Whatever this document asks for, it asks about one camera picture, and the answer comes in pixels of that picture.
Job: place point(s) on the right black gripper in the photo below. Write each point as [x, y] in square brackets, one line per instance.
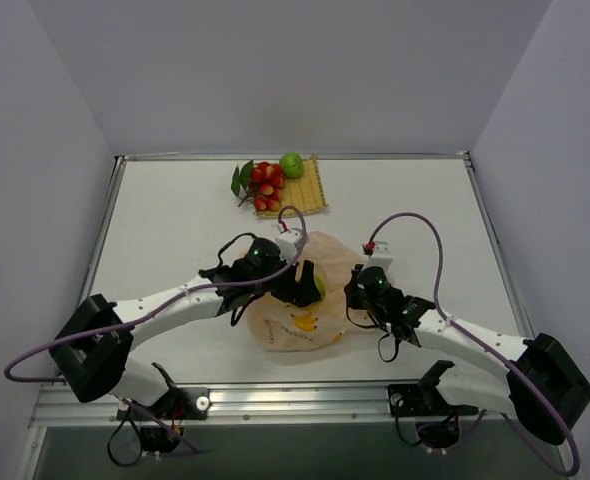
[353, 291]

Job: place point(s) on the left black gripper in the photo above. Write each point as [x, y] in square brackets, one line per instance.
[291, 282]

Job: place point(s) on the green fake pear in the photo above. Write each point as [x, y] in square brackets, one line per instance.
[319, 287]

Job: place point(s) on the translucent banana print plastic bag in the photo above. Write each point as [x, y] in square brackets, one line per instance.
[281, 327]

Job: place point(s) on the fake strawberry bunch with leaves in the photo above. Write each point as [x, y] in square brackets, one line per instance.
[259, 184]

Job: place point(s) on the round bumpy green fake fruit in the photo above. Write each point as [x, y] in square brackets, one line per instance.
[291, 164]

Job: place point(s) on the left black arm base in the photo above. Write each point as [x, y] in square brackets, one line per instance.
[155, 408]

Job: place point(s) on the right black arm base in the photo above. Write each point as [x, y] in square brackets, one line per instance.
[425, 410]

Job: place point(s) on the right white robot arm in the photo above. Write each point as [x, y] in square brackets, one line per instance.
[532, 380]

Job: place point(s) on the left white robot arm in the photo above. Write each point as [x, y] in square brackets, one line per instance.
[93, 349]

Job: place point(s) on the yellow woven mat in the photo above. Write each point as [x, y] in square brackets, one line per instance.
[305, 193]

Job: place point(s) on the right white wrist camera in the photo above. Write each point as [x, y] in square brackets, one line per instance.
[378, 254]

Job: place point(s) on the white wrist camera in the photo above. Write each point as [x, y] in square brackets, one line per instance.
[290, 243]
[378, 254]

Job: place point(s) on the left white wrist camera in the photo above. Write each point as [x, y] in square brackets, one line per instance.
[290, 243]

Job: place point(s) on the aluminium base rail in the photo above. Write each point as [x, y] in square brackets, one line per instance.
[232, 404]

